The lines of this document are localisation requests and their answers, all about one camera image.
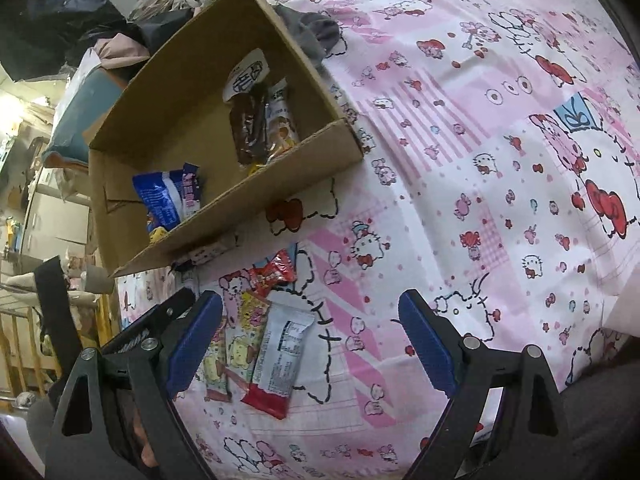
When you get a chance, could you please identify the white cartoon face snack bar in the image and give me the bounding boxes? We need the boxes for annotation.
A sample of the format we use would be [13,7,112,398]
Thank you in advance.
[265,78,301,154]

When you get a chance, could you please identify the teal cushion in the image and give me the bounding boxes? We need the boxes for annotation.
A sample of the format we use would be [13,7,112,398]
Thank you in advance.
[42,66,127,167]

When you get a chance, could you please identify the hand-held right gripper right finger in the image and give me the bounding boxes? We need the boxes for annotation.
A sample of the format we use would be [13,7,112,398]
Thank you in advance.
[397,288,596,480]

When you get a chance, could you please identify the pink cartoon printed bedsheet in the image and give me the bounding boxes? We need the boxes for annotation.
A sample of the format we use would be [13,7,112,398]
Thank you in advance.
[115,0,640,480]

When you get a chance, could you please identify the dark cloth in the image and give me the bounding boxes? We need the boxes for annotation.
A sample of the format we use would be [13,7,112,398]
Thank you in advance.
[137,9,197,56]

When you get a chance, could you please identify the yellow wooden stool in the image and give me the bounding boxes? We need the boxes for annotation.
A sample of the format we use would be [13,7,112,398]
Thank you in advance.
[0,304,119,402]

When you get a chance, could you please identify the blue snack packet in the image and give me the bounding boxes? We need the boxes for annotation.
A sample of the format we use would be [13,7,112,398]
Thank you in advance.
[132,170,186,234]

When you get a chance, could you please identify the person's left hand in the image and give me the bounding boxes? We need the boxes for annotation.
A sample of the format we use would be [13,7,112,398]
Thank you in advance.
[132,410,162,469]

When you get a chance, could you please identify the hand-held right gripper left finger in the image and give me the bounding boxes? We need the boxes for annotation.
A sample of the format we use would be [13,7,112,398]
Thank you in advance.
[45,290,223,480]

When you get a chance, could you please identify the pink cloth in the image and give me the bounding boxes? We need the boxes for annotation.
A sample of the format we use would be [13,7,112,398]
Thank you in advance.
[92,35,152,71]

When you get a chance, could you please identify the brown cardboard box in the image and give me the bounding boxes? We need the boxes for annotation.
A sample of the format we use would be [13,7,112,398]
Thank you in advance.
[89,0,365,279]

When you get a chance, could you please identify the black plastic bag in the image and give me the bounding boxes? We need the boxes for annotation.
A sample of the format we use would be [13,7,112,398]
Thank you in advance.
[0,0,132,82]

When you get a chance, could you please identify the white labelled snack packet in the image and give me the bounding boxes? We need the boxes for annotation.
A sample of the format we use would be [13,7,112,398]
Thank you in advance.
[222,48,271,99]

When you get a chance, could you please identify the yellow cartoon snack bar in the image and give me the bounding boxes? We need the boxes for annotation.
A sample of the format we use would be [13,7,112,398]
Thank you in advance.
[202,320,234,404]
[224,290,271,391]

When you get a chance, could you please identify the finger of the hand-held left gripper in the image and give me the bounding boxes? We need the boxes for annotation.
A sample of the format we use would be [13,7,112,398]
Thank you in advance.
[102,287,197,357]

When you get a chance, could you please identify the person's grey pants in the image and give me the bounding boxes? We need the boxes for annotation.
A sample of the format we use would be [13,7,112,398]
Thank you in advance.
[560,345,640,480]

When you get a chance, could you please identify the grey cloth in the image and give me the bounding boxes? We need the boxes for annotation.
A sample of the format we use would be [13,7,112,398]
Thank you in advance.
[274,4,347,61]

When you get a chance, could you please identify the brown snack bar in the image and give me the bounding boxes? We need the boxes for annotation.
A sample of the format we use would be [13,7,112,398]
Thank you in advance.
[228,82,271,166]

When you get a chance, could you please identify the red and white snack bar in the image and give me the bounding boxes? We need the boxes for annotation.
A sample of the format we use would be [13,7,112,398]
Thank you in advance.
[240,293,311,420]
[248,248,294,301]

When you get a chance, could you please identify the grey bucket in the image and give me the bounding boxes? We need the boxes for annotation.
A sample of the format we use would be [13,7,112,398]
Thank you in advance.
[84,265,114,295]

